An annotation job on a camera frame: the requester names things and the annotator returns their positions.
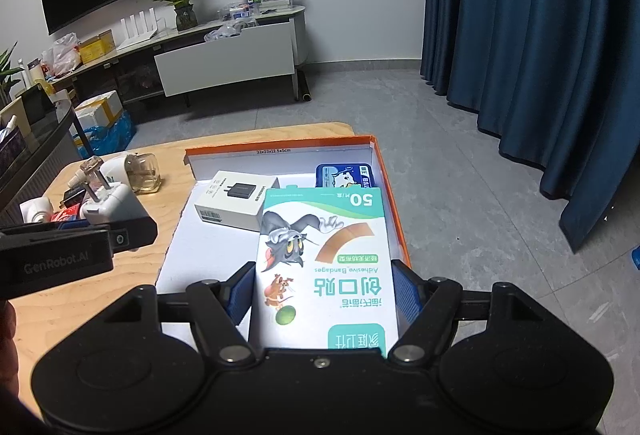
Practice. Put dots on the orange cardboard box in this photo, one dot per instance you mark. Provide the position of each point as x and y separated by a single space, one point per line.
210 255

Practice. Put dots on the black rolled mat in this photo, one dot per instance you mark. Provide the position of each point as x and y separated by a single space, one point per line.
303 87

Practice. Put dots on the clear square bottle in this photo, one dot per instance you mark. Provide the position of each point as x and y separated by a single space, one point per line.
145 172

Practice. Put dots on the brown tube with white cap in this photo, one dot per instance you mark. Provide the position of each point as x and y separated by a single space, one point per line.
35 210

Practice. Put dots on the white power adapter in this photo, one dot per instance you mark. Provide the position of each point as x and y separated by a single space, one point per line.
112 205

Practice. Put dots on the cartoon print bandage box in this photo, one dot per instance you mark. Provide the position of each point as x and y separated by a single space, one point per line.
325 260

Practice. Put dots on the blue plastic bag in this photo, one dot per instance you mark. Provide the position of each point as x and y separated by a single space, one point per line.
112 137

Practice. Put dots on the blue tin case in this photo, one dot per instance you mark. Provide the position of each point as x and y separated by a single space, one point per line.
345 176

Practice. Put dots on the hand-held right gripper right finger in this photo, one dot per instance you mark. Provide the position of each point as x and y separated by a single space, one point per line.
406 292

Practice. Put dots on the white charger box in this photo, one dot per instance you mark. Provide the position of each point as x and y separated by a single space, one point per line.
230 200

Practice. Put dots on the white cabinet drawer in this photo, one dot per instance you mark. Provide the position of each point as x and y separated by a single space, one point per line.
225 60

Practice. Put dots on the red and white plastic bag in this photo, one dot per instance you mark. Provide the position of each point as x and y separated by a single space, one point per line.
62 55

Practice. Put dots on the white router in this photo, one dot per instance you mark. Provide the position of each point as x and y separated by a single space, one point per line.
142 30

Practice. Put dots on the white box with yellow tape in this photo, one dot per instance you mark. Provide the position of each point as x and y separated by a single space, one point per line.
100 107

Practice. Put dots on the grey television cabinet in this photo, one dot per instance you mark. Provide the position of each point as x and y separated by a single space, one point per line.
135 65

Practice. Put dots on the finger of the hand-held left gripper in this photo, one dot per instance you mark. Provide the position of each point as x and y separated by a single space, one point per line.
132 232
75 226

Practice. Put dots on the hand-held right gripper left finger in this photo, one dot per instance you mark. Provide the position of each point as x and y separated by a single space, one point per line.
239 292

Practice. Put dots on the dark blue curtain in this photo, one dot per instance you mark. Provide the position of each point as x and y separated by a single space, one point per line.
530 40

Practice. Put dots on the clear plastic bag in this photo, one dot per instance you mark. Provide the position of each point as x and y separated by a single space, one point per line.
225 32

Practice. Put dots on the clear plastic container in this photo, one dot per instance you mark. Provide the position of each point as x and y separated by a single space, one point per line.
260 7

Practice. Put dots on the red packet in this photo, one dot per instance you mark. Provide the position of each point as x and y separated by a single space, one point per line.
65 214

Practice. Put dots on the green leafy plant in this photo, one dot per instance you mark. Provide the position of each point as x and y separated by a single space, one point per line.
7 70

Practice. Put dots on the purple box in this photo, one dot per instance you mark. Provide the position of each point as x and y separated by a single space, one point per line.
10 150

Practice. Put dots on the black glass side table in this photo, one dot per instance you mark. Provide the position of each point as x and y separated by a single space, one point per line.
35 160

